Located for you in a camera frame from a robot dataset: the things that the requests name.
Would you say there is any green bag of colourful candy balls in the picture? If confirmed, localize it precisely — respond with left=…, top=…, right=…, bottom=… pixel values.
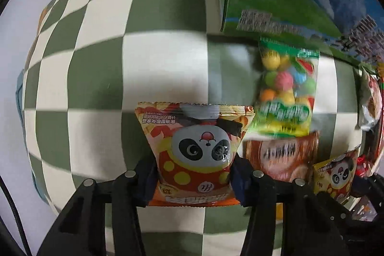
left=249, top=37, right=321, bottom=138

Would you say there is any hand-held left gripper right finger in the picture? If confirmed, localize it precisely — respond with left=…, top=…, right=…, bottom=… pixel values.
left=231, top=154, right=345, bottom=256

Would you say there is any orange panda snack packet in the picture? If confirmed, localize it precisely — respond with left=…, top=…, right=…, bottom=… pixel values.
left=134, top=102, right=255, bottom=208

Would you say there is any small yellow panda snack packet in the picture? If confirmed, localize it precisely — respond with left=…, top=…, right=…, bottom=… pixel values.
left=312, top=148, right=360, bottom=205

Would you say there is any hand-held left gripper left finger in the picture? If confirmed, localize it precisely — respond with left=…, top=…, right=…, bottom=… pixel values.
left=39, top=158, right=159, bottom=256

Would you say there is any green and white checkered cloth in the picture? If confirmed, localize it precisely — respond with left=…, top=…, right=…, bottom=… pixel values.
left=22, top=0, right=369, bottom=256

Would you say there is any black cable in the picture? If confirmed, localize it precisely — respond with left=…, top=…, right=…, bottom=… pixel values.
left=0, top=175, right=32, bottom=256

